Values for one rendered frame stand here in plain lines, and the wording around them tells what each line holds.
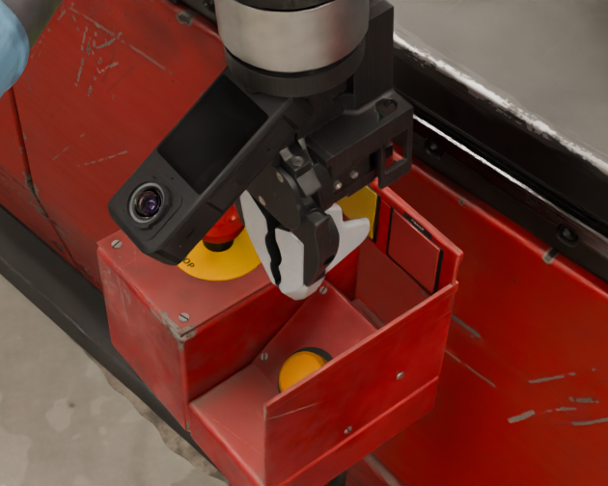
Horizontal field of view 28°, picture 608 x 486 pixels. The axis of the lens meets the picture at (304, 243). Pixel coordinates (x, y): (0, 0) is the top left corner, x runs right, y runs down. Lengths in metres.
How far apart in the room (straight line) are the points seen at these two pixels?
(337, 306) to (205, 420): 0.12
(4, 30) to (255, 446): 0.45
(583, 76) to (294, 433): 0.31
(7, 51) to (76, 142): 0.92
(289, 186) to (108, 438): 1.09
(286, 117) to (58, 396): 1.17
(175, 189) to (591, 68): 0.36
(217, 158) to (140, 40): 0.55
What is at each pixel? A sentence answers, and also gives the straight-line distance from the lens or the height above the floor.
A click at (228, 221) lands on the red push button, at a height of 0.81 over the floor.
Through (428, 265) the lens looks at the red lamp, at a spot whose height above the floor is 0.81.
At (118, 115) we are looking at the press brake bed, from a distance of 1.26.
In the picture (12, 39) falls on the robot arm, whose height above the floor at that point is 1.13.
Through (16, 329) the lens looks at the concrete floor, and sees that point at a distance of 1.82.
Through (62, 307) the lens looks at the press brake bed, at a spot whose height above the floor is 0.05.
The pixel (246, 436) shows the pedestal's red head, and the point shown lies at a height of 0.70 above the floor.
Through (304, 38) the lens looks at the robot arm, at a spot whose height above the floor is 1.06.
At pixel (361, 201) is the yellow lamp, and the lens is 0.83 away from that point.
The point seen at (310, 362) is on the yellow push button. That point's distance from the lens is 0.85.
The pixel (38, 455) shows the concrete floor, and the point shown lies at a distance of 1.69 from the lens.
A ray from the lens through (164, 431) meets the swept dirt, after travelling 1.69.
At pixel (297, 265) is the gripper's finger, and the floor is 0.89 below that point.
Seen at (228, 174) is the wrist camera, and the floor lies 0.99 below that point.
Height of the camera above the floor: 1.42
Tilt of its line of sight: 49 degrees down
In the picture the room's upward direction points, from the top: 2 degrees clockwise
